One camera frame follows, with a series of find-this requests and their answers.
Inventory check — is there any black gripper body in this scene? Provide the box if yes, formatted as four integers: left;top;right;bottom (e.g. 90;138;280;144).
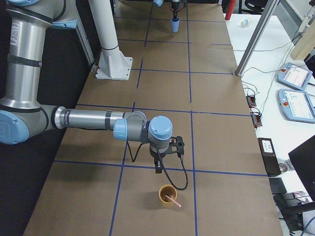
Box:
149;144;171;162
171;0;180;20

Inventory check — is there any blue cup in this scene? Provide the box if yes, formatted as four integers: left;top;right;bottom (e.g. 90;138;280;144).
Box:
170;18;180;32

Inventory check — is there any pink chopstick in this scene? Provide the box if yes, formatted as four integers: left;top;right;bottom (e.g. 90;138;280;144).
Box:
165;195;182;207

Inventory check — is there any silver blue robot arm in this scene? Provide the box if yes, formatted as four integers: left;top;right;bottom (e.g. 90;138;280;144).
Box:
0;0;173;173
153;0;181;20

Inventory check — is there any yellow cup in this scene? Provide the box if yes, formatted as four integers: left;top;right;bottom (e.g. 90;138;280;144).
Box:
158;184;177;208

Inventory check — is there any red cylinder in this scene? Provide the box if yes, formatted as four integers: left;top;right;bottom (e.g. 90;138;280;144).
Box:
225;0;236;21

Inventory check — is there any lower red black connector box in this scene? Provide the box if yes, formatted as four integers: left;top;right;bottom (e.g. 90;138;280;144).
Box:
251;113;262;128

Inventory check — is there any red black connector box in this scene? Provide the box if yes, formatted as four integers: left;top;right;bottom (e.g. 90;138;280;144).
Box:
251;113;262;128
246;95;256;108

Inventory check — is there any upper red black connector box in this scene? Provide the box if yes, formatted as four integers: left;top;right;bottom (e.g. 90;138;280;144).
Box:
246;95;256;108

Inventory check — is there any black power box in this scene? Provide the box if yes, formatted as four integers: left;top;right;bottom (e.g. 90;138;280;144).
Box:
257;138;281;177

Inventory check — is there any wooden board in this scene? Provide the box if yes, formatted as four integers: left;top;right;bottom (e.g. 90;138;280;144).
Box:
290;0;315;60

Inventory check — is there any upper teach pendant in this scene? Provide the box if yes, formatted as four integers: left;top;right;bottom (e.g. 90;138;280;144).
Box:
277;62;313;91

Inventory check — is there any teach pendant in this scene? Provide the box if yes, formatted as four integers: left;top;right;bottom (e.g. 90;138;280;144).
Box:
277;89;315;124
277;62;313;91

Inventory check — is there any black monitor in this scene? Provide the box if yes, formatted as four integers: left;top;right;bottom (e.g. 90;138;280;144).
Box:
288;140;315;201

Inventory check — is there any lower teach pendant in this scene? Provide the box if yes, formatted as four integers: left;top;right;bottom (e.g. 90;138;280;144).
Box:
277;89;315;124

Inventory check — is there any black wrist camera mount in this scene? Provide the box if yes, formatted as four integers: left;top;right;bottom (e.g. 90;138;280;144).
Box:
169;136;185;158

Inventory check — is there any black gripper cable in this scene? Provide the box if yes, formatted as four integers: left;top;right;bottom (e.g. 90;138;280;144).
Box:
126;141;189;190

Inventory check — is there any white camera pole with base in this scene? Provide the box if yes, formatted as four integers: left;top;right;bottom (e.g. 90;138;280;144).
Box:
89;0;133;81

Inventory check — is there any aluminium frame post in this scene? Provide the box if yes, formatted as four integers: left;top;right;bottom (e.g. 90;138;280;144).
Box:
235;0;280;77

